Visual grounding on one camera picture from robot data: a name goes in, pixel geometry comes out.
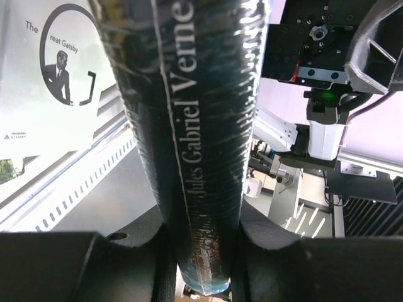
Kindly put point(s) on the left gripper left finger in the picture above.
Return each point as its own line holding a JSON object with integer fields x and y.
{"x": 135, "y": 263}

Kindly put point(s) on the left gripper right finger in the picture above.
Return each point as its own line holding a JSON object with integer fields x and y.
{"x": 273, "y": 264}

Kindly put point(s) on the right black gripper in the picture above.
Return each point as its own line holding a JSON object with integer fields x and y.
{"x": 308, "y": 45}

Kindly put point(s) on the blue Jules Verne book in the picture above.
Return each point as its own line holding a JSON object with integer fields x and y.
{"x": 188, "y": 74}

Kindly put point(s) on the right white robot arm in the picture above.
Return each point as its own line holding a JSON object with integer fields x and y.
{"x": 328, "y": 114}

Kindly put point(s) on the green forest cover book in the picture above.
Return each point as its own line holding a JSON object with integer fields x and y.
{"x": 11, "y": 169}

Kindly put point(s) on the white Great Gatsby book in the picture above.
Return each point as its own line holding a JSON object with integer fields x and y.
{"x": 53, "y": 71}

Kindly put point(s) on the slotted grey cable duct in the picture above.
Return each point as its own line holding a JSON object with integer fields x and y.
{"x": 42, "y": 207}

